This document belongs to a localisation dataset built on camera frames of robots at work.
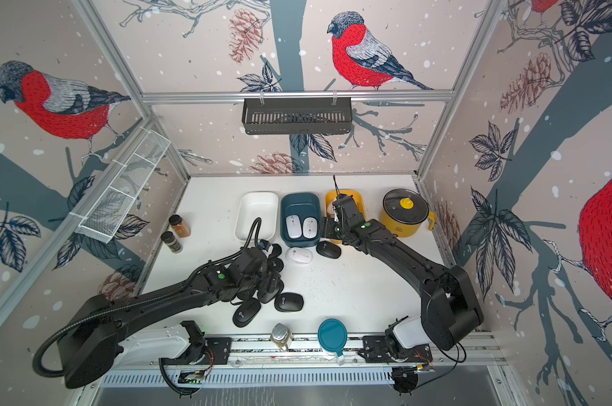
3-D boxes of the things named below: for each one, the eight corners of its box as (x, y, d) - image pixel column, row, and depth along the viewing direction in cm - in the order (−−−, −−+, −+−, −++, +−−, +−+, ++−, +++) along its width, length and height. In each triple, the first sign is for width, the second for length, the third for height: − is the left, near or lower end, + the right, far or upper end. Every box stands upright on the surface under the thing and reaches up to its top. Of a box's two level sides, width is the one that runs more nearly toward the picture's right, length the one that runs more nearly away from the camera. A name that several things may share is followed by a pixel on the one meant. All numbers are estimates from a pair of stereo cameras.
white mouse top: (285, 264, 93) (285, 261, 92) (287, 249, 97) (286, 247, 95) (313, 264, 93) (313, 261, 92) (313, 249, 97) (313, 247, 95)
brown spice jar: (177, 238, 101) (166, 225, 93) (181, 228, 104) (170, 214, 97) (188, 238, 101) (178, 225, 93) (192, 228, 104) (182, 214, 97)
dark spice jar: (173, 253, 98) (159, 239, 89) (175, 245, 100) (162, 231, 91) (181, 253, 98) (168, 239, 89) (184, 245, 100) (172, 231, 91)
